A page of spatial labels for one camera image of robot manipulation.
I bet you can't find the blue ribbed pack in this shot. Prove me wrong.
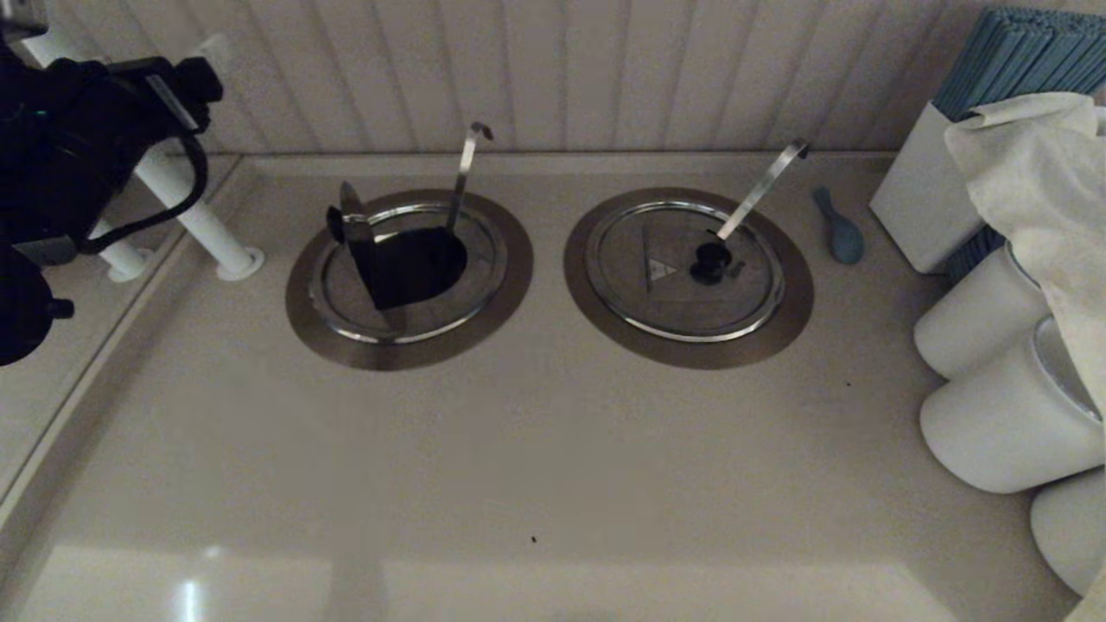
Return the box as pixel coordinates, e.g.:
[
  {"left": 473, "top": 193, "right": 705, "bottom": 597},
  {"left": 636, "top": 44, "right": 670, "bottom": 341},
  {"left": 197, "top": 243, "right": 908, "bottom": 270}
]
[{"left": 946, "top": 226, "right": 1005, "bottom": 286}]

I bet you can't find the white holder box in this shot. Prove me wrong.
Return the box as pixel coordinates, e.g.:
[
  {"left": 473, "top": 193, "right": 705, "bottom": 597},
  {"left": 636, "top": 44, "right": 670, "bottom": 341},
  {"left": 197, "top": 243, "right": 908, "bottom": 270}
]
[{"left": 869, "top": 102, "right": 986, "bottom": 276}]

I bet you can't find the thin white post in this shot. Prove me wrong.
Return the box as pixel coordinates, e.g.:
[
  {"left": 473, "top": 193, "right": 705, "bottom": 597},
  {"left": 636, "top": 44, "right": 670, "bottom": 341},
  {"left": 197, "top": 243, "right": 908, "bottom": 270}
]
[{"left": 86, "top": 220, "right": 156, "bottom": 284}]

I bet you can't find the steel hinged lid black knob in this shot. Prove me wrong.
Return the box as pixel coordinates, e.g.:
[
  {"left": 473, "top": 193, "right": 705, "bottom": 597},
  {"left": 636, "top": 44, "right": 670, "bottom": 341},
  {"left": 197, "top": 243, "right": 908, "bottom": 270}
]
[
  {"left": 585, "top": 200, "right": 787, "bottom": 343},
  {"left": 309, "top": 180, "right": 509, "bottom": 345}
]

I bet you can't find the white crumpled cloth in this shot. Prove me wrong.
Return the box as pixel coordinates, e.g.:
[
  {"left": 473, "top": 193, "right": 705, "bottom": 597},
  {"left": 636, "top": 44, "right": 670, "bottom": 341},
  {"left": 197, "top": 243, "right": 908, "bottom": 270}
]
[{"left": 944, "top": 92, "right": 1106, "bottom": 622}]

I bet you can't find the thick white post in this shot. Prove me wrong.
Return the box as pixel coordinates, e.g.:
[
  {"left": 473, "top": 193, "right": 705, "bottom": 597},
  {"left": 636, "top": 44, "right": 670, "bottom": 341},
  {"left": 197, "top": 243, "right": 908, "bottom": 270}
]
[{"left": 17, "top": 26, "right": 267, "bottom": 283}]

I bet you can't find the small blue spoon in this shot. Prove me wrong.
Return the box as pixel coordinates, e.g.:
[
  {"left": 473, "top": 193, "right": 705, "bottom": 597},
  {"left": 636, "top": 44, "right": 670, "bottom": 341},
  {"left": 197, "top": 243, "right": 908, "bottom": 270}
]
[{"left": 812, "top": 187, "right": 865, "bottom": 265}]

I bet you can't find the round bronze well rim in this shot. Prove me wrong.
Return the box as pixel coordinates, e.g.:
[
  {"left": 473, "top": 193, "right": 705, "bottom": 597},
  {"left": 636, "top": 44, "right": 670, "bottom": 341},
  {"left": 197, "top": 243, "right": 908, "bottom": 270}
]
[
  {"left": 285, "top": 189, "right": 534, "bottom": 372},
  {"left": 563, "top": 187, "right": 815, "bottom": 371}
]

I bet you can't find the white cylinder container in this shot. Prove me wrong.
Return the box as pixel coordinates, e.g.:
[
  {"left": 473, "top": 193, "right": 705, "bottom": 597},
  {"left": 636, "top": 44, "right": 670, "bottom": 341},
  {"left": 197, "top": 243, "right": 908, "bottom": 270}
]
[
  {"left": 1030, "top": 471, "right": 1106, "bottom": 597},
  {"left": 919, "top": 317, "right": 1105, "bottom": 495},
  {"left": 914, "top": 244, "right": 1051, "bottom": 381}
]

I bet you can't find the steel ladle hooked handle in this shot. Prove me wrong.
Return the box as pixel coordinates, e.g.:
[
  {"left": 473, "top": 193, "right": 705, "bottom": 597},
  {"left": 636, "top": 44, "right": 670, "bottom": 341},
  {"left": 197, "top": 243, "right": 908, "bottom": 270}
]
[
  {"left": 715, "top": 138, "right": 811, "bottom": 243},
  {"left": 447, "top": 123, "right": 494, "bottom": 232}
]

